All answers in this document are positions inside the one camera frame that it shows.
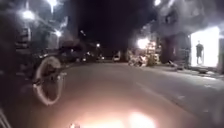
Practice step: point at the vehicle with large wheel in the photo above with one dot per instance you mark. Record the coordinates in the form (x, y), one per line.
(46, 78)

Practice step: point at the row of street lamps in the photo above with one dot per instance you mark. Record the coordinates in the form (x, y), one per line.
(28, 15)

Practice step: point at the white vehicle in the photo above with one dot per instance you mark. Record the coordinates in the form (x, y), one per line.
(116, 58)

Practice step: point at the person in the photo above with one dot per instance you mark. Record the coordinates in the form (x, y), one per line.
(199, 51)

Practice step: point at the grey asphalt road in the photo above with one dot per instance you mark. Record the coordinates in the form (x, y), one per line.
(110, 90)

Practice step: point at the building with lit shopfront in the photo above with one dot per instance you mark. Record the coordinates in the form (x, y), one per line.
(186, 33)

